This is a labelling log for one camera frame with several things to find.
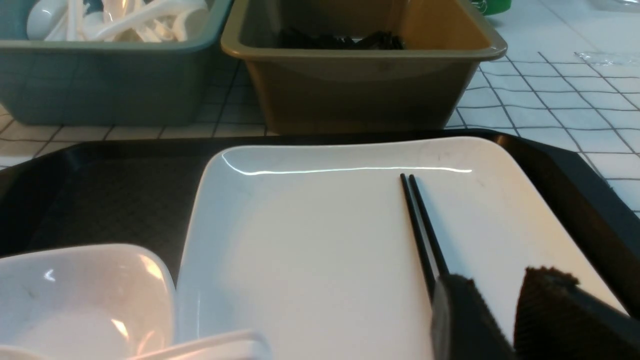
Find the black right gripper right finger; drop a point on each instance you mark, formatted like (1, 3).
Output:
(557, 320)

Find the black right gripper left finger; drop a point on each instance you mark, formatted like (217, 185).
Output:
(462, 327)

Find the black chopstick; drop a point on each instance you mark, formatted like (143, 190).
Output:
(415, 219)
(429, 227)

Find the white square rice plate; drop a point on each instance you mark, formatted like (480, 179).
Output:
(312, 246)

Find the white small bowl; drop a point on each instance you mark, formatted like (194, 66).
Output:
(92, 302)

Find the brown plastic bin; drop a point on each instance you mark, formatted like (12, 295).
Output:
(304, 91)

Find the pile of black chopsticks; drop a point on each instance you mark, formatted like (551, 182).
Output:
(292, 38)

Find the black serving tray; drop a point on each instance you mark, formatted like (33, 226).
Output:
(141, 192)

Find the teal plastic bin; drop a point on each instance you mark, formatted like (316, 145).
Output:
(77, 83)

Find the pile of white spoons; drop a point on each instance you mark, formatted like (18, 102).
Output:
(152, 21)

